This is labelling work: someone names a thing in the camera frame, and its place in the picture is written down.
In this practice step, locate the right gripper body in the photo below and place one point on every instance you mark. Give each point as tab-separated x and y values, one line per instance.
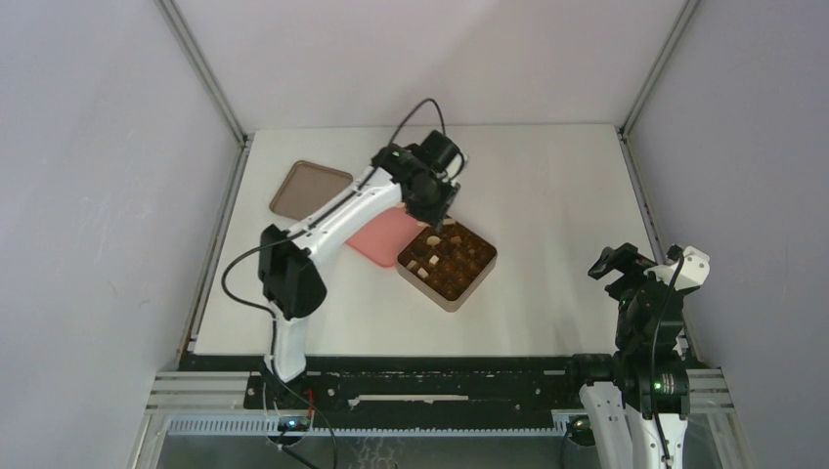
632	265

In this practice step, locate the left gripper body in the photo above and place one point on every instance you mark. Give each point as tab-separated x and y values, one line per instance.
430	205

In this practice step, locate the gold chocolate box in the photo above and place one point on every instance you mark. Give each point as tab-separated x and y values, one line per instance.
451	271

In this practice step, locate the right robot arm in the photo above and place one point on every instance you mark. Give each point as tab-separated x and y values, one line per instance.
637	399

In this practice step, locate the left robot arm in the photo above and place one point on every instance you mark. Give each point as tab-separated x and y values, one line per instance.
421	177

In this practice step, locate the pink plastic tray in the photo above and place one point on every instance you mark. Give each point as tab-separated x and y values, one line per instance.
384	237

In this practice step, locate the brown box lid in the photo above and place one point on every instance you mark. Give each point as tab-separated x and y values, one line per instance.
306	188

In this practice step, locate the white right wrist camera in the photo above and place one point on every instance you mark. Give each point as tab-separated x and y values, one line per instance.
689	271

